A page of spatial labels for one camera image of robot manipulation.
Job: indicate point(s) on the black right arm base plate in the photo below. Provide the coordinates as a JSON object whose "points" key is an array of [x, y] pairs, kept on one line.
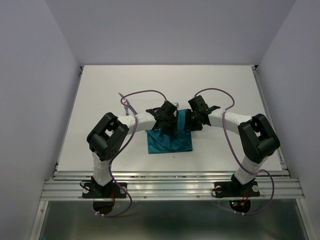
{"points": [[229, 189]]}

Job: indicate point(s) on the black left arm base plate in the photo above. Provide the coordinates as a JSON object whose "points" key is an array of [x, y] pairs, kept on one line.
{"points": [[92, 190]]}

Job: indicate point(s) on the aluminium frame rail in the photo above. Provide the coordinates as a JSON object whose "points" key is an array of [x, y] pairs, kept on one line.
{"points": [[162, 185]]}

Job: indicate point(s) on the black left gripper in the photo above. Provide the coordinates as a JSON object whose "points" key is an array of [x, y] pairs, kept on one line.
{"points": [[173, 130]]}

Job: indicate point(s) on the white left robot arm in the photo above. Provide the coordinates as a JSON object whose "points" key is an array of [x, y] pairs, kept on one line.
{"points": [[107, 137]]}

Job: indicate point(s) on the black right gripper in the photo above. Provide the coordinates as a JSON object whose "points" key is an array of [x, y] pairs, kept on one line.
{"points": [[188, 122]]}

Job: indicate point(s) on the teal cloth napkin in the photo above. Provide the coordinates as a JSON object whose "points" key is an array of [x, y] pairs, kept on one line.
{"points": [[160, 143]]}

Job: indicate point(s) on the teal handled fork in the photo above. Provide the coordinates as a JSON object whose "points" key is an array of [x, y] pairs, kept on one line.
{"points": [[125, 104]]}

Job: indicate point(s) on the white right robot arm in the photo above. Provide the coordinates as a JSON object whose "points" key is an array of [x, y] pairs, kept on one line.
{"points": [[258, 139]]}

